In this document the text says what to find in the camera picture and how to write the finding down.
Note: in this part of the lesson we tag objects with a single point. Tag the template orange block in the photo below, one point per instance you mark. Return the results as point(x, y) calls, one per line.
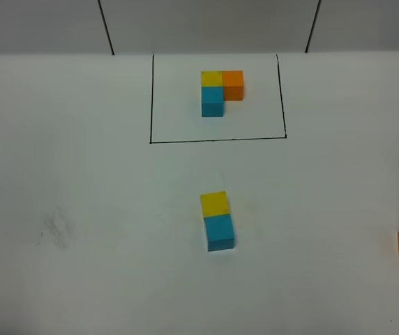
point(233, 85)

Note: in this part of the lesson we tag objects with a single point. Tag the template blue block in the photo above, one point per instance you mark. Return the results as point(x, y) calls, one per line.
point(212, 101)

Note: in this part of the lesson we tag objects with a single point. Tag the template yellow block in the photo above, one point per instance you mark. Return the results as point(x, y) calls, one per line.
point(211, 78)

